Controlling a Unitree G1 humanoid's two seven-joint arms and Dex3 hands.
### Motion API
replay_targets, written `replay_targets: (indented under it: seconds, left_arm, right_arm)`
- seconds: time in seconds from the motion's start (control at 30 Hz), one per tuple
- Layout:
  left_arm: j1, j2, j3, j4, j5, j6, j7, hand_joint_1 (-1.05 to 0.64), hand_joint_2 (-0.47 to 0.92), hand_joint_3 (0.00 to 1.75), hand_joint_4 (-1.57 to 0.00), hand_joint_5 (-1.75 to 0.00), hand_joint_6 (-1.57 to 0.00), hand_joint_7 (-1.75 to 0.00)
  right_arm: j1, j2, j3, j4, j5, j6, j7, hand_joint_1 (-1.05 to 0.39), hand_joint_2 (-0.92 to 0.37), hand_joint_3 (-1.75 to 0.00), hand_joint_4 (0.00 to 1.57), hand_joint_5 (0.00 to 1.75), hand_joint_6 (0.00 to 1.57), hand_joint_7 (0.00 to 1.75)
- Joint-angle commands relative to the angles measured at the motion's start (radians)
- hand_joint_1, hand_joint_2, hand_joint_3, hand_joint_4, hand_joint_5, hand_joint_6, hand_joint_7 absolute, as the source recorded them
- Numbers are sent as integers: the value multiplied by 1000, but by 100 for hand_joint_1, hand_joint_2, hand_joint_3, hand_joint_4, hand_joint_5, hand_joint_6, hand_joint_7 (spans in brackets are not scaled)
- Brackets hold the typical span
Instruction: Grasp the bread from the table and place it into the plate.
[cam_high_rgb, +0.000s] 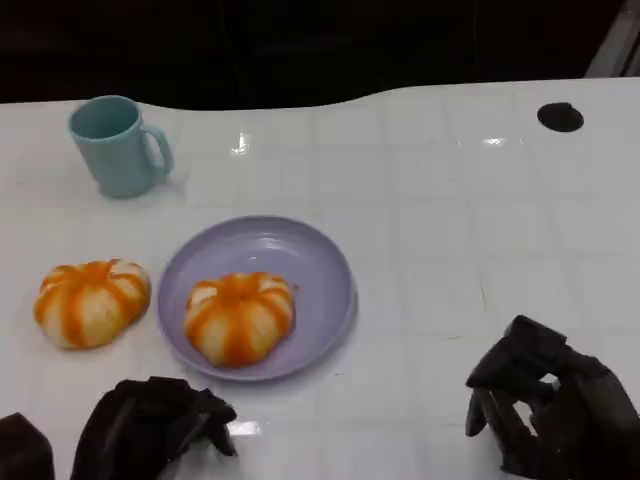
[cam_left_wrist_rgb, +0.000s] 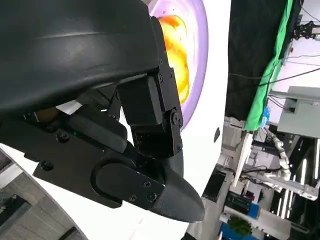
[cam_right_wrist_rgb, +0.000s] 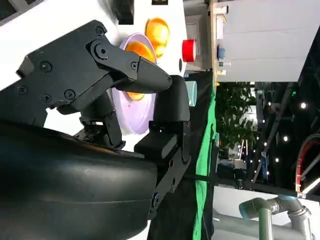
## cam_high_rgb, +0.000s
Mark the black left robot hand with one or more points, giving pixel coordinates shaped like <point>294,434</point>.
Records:
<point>145,425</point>

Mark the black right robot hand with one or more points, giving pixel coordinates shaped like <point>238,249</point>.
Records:
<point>580,415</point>

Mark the orange and white bread roll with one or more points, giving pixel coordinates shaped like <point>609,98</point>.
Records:
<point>90,305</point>
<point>240,320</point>

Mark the lilac plate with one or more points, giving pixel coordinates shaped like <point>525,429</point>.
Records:
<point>320,280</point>

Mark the pale green mug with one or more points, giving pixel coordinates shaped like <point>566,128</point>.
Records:
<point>117,155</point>

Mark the black round table grommet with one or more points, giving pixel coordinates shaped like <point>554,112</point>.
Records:
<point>560,117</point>

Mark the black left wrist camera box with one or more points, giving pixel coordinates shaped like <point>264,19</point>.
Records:
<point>22,450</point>

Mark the grey metal frame post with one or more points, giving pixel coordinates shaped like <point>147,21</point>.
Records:
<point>617,45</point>

